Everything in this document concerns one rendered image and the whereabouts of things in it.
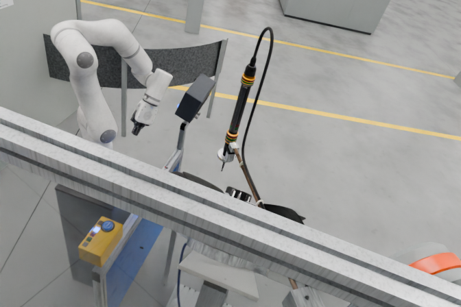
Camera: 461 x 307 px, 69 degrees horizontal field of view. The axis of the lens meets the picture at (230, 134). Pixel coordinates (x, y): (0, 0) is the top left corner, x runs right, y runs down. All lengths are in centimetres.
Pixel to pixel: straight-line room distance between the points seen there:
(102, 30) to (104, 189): 99
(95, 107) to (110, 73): 163
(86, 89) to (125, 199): 104
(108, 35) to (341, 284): 116
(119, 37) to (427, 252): 115
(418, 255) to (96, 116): 123
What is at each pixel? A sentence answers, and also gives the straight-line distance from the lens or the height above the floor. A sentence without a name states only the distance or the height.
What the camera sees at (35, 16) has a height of 110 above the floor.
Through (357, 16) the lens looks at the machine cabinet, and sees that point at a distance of 774.
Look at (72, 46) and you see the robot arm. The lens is 127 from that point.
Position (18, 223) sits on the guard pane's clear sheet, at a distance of 62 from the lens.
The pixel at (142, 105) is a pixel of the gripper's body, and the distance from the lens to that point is 159.
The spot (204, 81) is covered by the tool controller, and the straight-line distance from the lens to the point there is 207.
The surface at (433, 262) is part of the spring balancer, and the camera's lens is 58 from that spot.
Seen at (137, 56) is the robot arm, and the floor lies 163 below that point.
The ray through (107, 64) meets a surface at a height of 79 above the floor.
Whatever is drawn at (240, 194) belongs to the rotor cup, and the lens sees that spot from 143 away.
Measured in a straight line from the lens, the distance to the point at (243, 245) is 37.
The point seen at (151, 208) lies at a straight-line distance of 38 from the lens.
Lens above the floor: 233
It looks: 39 degrees down
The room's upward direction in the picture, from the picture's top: 16 degrees clockwise
